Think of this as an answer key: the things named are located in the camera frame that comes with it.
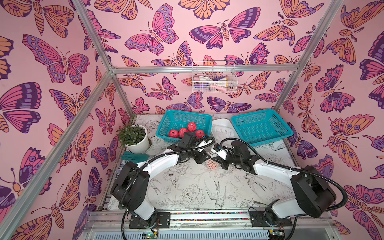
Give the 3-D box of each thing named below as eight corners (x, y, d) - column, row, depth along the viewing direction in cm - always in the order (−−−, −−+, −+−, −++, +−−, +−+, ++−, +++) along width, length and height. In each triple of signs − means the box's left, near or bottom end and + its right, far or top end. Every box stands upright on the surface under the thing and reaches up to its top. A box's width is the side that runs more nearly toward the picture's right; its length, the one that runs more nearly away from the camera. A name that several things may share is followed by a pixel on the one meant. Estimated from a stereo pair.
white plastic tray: (213, 144, 105) (214, 137, 98) (208, 127, 115) (209, 119, 108) (235, 141, 107) (238, 133, 100) (229, 124, 117) (231, 116, 110)
